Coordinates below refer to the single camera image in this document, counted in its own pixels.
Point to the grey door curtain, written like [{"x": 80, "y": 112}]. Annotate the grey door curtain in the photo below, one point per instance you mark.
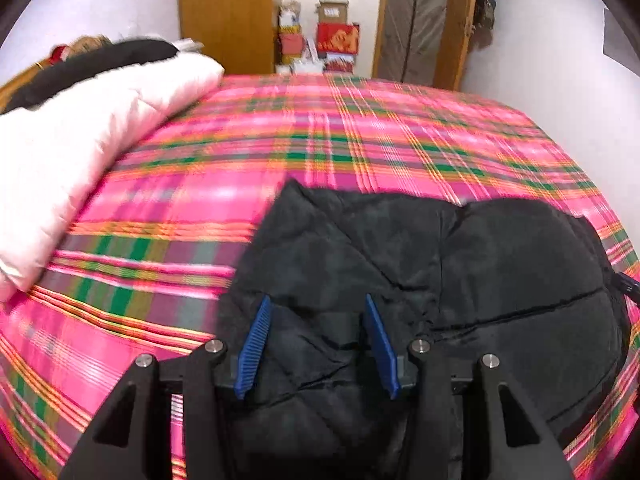
[{"x": 417, "y": 20}]

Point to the hanging bags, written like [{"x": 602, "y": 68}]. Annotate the hanging bags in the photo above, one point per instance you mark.
[{"x": 484, "y": 10}]

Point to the wooden door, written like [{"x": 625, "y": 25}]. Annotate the wooden door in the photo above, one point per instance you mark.
[{"x": 227, "y": 15}]

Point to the black puffer jacket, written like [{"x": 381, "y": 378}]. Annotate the black puffer jacket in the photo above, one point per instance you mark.
[{"x": 475, "y": 270}]

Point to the stack of colourful packages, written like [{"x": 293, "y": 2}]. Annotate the stack of colourful packages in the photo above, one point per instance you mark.
[{"x": 291, "y": 32}]

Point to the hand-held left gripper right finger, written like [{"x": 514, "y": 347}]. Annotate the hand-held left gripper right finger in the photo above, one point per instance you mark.
[{"x": 382, "y": 350}]

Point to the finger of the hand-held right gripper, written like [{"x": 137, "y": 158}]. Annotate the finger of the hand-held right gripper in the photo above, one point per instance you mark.
[{"x": 629, "y": 287}]

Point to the cardboard box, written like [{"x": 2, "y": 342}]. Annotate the cardboard box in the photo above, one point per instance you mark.
[{"x": 334, "y": 11}]

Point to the pink plaid bed sheet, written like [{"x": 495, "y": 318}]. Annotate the pink plaid bed sheet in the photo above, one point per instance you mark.
[{"x": 300, "y": 140}]

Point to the brown plush item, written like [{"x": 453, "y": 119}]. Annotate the brown plush item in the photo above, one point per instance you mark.
[{"x": 85, "y": 47}]

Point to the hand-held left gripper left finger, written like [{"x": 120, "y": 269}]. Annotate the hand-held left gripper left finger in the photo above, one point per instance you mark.
[{"x": 255, "y": 345}]

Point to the black cloth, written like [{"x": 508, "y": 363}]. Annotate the black cloth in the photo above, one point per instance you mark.
[{"x": 100, "y": 67}]

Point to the white carrier bag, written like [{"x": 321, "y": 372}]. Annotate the white carrier bag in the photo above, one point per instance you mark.
[{"x": 307, "y": 66}]

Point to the red gift box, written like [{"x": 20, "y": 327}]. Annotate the red gift box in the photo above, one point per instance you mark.
[{"x": 339, "y": 38}]

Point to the pale pink duvet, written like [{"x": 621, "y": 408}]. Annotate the pale pink duvet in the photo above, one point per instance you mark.
[{"x": 75, "y": 150}]

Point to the grey wall panel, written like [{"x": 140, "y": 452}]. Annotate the grey wall panel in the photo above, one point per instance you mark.
[{"x": 616, "y": 35}]

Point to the white papers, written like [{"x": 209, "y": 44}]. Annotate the white papers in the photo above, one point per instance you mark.
[{"x": 190, "y": 45}]

